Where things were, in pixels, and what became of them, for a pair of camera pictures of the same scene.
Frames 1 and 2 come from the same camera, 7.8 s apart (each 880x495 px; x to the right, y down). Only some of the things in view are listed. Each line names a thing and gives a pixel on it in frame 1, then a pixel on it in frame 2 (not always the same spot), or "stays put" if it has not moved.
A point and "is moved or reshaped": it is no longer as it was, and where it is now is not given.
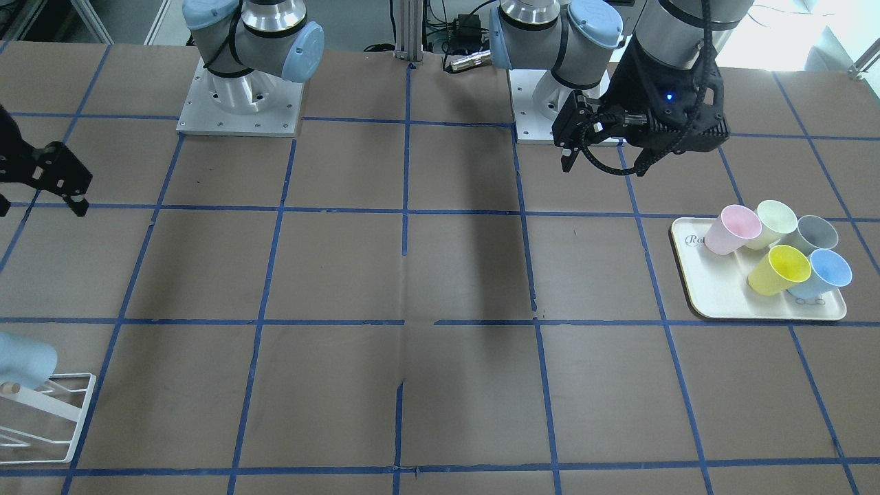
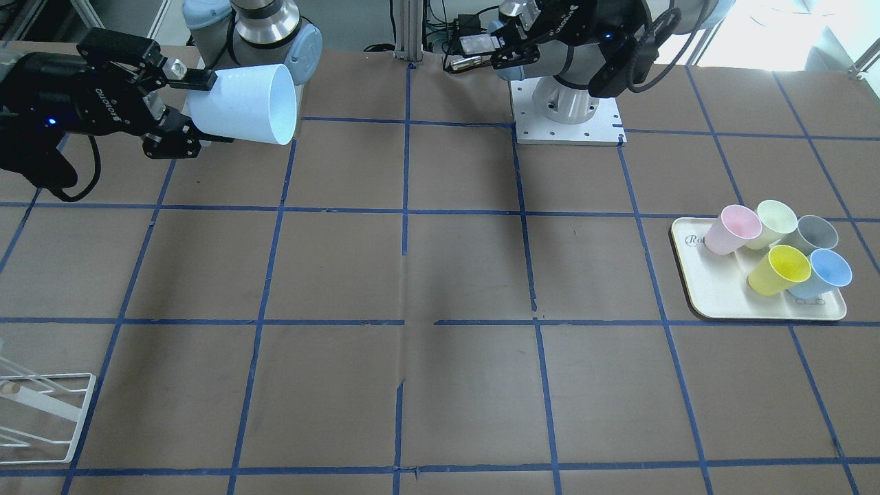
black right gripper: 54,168 -> 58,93
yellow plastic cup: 778,270 stays put
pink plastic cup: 734,225 stays put
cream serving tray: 718,286 stays put
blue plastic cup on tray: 828,271 stays put
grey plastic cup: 812,233 stays put
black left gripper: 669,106 -> 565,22
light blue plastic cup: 24,362 is moved or reshaped
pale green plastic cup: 776,218 stays put
